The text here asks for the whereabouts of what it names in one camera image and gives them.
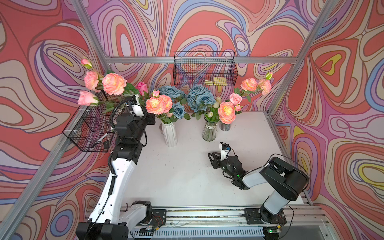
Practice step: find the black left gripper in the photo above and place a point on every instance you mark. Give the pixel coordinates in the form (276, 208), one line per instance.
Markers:
(149, 118)

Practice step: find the magenta rose stem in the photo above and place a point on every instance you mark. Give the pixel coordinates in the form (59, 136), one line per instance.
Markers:
(142, 88)

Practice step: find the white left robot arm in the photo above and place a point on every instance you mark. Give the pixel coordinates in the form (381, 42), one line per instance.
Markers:
(117, 186)

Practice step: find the clear ribbed glass vase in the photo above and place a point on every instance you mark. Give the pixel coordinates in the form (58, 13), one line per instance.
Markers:
(210, 131)

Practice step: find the black wire basket left wall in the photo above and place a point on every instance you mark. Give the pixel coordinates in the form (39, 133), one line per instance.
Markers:
(88, 127)

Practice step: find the pink peony branch right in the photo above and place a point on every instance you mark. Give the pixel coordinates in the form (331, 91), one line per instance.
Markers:
(252, 86)

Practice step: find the blue rose bunch white vase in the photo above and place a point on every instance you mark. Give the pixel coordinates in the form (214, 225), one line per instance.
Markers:
(175, 105)

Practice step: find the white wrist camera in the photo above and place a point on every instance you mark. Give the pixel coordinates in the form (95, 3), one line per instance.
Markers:
(224, 150)
(136, 107)

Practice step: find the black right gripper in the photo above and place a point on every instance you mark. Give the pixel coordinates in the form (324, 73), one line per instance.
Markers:
(216, 159)

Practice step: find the light pink rose stem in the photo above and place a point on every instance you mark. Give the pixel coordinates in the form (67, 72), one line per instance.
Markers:
(104, 102)

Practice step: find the clear pen holder jar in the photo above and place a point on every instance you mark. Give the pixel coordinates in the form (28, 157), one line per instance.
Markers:
(224, 127)

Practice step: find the black wire basket back wall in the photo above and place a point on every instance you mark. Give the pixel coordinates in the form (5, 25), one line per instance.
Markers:
(193, 67)

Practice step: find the white marker in basket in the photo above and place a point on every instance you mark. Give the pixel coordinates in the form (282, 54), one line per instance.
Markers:
(99, 140)

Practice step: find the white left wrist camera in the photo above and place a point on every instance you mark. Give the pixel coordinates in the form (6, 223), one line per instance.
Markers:
(136, 107)

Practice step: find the black wire basket wall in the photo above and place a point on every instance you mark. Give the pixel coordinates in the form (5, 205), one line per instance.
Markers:
(193, 67)
(88, 127)

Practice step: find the yellow sponge in basket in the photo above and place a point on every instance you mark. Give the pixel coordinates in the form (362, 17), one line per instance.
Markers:
(216, 81)

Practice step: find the white ribbed ceramic vase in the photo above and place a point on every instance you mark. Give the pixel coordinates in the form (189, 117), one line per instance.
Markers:
(170, 135)

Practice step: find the metal base rail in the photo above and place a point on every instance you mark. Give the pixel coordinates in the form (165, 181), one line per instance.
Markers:
(224, 223)

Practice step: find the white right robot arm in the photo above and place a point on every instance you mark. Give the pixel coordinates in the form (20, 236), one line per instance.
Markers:
(286, 180)

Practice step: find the pink peony flower branch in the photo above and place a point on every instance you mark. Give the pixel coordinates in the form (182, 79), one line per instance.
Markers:
(111, 83)

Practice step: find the pink peony bunch glass vase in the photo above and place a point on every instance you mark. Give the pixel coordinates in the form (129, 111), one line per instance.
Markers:
(224, 111)

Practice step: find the blue rose bunch glass vase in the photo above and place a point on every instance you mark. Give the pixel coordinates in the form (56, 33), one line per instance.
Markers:
(200, 100)

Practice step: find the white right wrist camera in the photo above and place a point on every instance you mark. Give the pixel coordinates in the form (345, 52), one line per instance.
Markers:
(224, 150)

